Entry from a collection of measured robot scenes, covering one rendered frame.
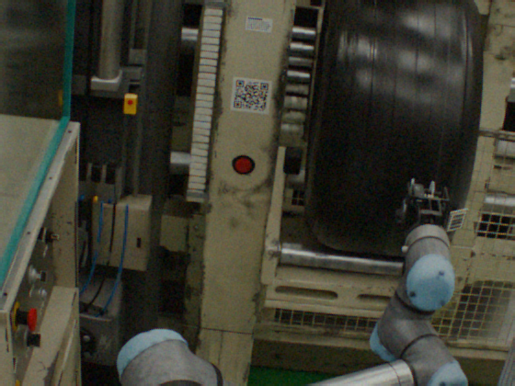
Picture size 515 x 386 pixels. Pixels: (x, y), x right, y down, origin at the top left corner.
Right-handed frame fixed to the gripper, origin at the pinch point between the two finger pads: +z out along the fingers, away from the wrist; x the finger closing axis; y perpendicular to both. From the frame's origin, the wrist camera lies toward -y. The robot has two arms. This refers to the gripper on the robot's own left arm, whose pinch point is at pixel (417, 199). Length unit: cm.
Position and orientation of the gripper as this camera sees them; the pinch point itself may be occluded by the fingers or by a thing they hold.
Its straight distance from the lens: 198.8
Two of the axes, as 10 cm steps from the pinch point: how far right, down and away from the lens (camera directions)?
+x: -9.9, -1.2, 0.2
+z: 0.7, -4.4, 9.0
